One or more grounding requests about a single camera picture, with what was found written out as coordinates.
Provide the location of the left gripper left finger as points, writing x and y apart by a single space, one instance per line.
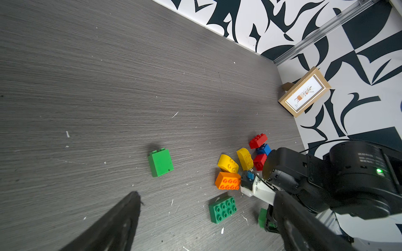
114 231

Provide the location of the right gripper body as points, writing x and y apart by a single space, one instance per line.
270 224

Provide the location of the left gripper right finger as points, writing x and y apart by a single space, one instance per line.
301 231

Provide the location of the dark green long lego brick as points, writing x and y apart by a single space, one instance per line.
222 209

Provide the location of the light green square lego brick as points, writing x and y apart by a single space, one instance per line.
160 162

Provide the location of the dark green upturned lego brick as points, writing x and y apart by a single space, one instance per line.
262 218

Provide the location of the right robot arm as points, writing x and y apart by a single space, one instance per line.
357 178

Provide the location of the orange long lego brick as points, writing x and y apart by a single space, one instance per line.
228 181

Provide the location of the red square lego brick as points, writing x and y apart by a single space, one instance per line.
259 161

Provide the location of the yellow curved lego brick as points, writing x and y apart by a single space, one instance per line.
227 164
245 159

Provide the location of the blue square lego brick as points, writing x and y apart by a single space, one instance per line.
264 149

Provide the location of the red flat lego brick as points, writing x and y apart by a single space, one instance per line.
258 141

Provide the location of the wooden picture frame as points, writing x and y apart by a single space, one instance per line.
300 96

